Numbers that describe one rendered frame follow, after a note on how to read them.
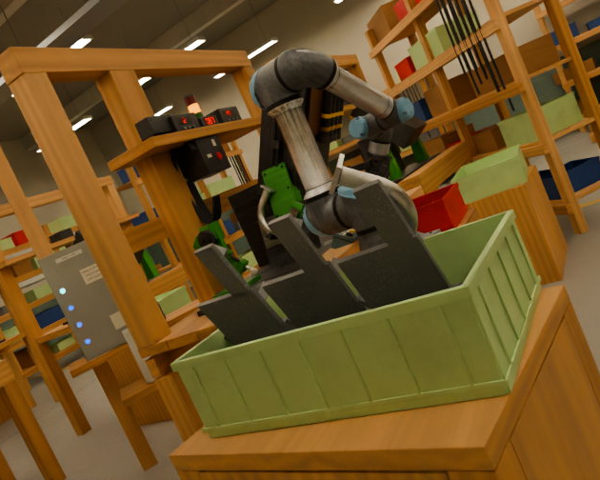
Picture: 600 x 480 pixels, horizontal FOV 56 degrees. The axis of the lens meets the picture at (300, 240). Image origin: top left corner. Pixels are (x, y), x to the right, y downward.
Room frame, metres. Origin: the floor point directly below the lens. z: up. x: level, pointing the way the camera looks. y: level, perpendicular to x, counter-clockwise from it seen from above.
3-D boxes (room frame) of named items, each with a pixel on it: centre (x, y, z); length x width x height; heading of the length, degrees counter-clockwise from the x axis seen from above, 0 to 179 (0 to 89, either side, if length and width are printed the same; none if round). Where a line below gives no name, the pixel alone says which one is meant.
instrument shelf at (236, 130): (2.53, 0.22, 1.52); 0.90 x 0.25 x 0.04; 150
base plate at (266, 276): (2.40, -0.01, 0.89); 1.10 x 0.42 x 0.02; 150
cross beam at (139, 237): (2.58, 0.32, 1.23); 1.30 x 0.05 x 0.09; 150
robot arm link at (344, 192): (1.61, -0.21, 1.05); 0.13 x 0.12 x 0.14; 44
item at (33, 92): (2.54, 0.26, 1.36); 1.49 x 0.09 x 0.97; 150
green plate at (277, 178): (2.30, -0.02, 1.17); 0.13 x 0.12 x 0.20; 150
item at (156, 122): (2.25, 0.33, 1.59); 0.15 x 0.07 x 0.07; 150
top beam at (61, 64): (2.54, 0.26, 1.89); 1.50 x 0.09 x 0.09; 150
